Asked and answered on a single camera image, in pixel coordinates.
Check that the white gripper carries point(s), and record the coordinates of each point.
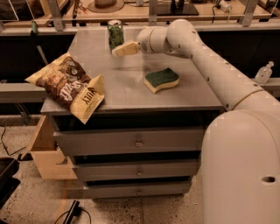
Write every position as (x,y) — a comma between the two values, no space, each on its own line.
(143,41)

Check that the green soda can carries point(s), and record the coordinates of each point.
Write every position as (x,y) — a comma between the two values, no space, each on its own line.
(115,34)

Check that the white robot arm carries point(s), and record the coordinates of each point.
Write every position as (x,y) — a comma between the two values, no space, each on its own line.
(240,159)

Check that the green and yellow sponge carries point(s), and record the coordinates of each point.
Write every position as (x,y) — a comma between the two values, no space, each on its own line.
(159,80)

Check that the round tan base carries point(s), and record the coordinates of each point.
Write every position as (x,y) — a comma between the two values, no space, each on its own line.
(105,6)

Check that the brown yellow chip bag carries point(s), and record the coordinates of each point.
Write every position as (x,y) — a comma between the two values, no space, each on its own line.
(66,82)

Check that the grey drawer cabinet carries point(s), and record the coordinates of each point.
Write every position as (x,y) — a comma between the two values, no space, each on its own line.
(129,104)

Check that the top grey drawer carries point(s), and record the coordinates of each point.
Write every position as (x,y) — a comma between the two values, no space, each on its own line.
(122,141)

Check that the grey drawer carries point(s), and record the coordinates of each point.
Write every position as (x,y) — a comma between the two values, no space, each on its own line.
(122,141)
(136,190)
(136,170)

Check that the clear soap bottle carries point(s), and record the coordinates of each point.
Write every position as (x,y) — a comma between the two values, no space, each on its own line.
(264,73)

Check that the middle grey drawer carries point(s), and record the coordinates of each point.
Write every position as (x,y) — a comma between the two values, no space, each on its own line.
(136,170)

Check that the bottom grey drawer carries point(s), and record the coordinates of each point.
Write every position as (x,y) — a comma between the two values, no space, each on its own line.
(136,190)

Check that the light wooden box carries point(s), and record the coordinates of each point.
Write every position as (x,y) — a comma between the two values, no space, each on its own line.
(46,154)

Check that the black bin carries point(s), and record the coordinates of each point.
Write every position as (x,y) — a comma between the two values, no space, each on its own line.
(8,184)

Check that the black device on floor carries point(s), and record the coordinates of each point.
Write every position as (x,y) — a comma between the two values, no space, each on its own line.
(75,210)

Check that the wooden bench with metal frame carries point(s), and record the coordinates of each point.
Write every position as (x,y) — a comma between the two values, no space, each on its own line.
(19,17)

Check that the green handled tool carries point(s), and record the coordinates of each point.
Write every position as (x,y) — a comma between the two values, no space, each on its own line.
(35,35)

